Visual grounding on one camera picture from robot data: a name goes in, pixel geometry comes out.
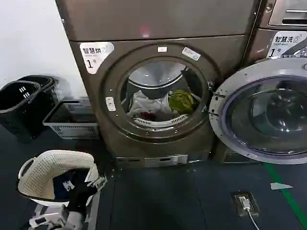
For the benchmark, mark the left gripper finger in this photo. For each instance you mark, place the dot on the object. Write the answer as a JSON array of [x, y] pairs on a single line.
[[100, 182], [89, 185]]

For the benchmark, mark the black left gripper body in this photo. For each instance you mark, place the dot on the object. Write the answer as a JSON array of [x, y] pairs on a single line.
[[80, 200]]

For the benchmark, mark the white perforated laundry basket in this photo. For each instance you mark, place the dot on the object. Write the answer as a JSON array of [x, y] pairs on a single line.
[[45, 172]]

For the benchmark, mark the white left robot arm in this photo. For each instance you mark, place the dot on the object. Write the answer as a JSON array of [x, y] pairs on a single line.
[[51, 219]]

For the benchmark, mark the grey metal basket stand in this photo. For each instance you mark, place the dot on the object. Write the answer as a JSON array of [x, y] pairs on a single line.
[[96, 210]]

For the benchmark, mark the dark blue garment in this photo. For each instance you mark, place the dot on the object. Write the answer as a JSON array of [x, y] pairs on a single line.
[[62, 184]]

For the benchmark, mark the grey slotted plastic crate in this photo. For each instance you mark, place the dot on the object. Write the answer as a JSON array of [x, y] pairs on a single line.
[[72, 130]]

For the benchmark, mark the red garment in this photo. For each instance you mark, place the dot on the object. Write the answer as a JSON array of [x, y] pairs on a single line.
[[147, 114]]

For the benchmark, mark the white garment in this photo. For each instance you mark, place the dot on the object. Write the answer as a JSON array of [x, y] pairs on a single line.
[[146, 103]]

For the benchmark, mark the black plastic basket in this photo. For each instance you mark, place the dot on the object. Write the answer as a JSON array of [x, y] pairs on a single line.
[[45, 80], [16, 107]]

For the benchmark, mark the green garment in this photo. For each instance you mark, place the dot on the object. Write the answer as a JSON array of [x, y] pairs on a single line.
[[181, 100]]

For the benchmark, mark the white label sticker number one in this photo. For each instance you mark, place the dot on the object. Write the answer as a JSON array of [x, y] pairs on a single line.
[[96, 56]]

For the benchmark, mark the floor socket box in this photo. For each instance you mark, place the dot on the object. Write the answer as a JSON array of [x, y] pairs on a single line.
[[253, 203]]

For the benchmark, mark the grey dryer with round opening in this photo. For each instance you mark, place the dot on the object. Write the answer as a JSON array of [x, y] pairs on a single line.
[[153, 21]]

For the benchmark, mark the pale arrow floor sticker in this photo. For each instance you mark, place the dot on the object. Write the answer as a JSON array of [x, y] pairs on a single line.
[[279, 186]]

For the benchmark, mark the round glass dryer door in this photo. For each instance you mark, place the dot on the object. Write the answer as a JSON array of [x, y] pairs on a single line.
[[268, 115]]

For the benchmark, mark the green floor tape strip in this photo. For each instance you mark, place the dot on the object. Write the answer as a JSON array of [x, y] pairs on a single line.
[[285, 194]]

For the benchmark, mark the grey washing machine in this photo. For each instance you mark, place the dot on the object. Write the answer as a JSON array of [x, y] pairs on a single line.
[[262, 40]]

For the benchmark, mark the white and black label sticker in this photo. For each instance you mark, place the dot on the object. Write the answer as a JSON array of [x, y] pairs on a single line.
[[285, 44]]

